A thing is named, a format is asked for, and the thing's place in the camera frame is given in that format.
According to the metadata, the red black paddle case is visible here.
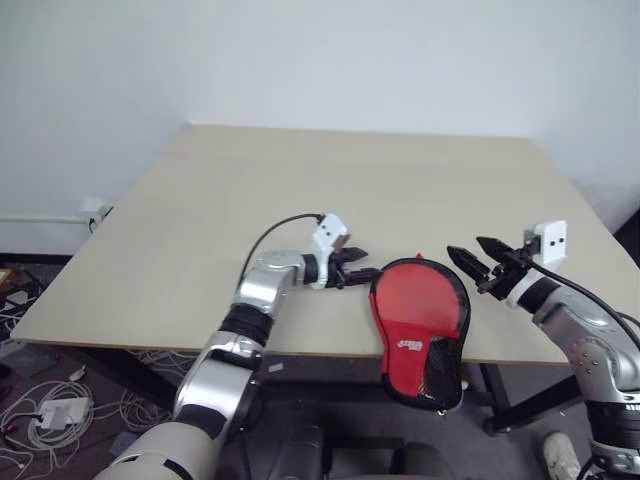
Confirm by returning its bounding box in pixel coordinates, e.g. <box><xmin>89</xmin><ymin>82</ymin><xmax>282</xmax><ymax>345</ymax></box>
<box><xmin>368</xmin><ymin>253</ymin><xmax>472</xmax><ymax>415</ymax></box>

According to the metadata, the dark rounded seat shape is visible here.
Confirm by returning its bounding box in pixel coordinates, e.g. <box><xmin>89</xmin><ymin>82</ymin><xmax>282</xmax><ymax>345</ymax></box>
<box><xmin>267</xmin><ymin>423</ymin><xmax>324</xmax><ymax>480</ymax></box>

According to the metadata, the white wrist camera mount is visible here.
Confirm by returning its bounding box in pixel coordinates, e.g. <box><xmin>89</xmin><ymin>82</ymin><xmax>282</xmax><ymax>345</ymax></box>
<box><xmin>503</xmin><ymin>218</ymin><xmax>570</xmax><ymax>309</ymax></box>
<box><xmin>309</xmin><ymin>213</ymin><xmax>352</xmax><ymax>292</ymax></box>

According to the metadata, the white shoe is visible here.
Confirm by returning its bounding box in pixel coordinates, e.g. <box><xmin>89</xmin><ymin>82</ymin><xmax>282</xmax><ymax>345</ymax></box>
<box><xmin>541</xmin><ymin>431</ymin><xmax>582</xmax><ymax>480</ymax></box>

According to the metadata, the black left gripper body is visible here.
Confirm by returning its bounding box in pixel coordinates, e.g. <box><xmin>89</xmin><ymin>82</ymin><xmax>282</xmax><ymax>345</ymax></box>
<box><xmin>330</xmin><ymin>248</ymin><xmax>352</xmax><ymax>291</ymax></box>

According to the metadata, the white wall cable conduit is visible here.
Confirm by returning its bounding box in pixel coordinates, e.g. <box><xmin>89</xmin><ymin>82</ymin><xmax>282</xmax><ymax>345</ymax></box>
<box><xmin>0</xmin><ymin>214</ymin><xmax>94</xmax><ymax>226</ymax></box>

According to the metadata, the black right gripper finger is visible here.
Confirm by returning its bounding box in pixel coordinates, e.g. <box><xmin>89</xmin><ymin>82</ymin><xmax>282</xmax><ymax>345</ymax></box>
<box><xmin>475</xmin><ymin>236</ymin><xmax>515</xmax><ymax>264</ymax></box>
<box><xmin>445</xmin><ymin>244</ymin><xmax>491</xmax><ymax>284</ymax></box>

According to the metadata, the beige wooden table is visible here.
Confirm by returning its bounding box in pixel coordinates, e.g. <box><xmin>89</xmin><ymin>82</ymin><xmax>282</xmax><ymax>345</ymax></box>
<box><xmin>9</xmin><ymin>123</ymin><xmax>635</xmax><ymax>370</ymax></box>

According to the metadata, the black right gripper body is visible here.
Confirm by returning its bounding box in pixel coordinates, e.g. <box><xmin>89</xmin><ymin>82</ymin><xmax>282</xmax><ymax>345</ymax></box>
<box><xmin>476</xmin><ymin>246</ymin><xmax>533</xmax><ymax>301</ymax></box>

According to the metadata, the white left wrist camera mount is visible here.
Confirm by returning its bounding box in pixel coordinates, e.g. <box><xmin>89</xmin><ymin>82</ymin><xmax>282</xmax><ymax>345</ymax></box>
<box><xmin>309</xmin><ymin>213</ymin><xmax>352</xmax><ymax>292</ymax></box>

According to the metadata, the white floor cable bundle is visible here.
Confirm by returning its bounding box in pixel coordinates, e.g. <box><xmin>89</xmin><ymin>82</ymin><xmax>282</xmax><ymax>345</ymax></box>
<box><xmin>0</xmin><ymin>379</ymin><xmax>131</xmax><ymax>474</ymax></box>

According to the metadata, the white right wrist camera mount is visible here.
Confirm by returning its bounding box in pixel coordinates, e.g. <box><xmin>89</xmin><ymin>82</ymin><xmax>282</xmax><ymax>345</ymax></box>
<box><xmin>503</xmin><ymin>218</ymin><xmax>570</xmax><ymax>309</ymax></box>

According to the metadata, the black metal table leg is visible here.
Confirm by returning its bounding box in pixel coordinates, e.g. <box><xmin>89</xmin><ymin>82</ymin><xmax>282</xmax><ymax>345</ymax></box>
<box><xmin>477</xmin><ymin>362</ymin><xmax>589</xmax><ymax>434</ymax></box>

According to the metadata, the white wall socket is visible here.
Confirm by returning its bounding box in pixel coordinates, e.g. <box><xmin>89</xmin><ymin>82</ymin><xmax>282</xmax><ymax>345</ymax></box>
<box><xmin>79</xmin><ymin>197</ymin><xmax>114</xmax><ymax>232</ymax></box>

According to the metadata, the dark furniture beside table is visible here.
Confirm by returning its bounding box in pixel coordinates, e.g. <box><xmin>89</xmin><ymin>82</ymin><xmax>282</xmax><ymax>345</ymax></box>
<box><xmin>612</xmin><ymin>197</ymin><xmax>640</xmax><ymax>262</ymax></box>

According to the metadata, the white power adapter box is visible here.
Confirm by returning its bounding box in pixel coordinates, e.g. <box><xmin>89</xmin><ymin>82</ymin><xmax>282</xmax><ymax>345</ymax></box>
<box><xmin>38</xmin><ymin>397</ymin><xmax>95</xmax><ymax>431</ymax></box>

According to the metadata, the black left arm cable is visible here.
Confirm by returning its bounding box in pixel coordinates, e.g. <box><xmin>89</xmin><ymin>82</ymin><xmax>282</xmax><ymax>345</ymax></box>
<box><xmin>241</xmin><ymin>214</ymin><xmax>327</xmax><ymax>284</ymax></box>

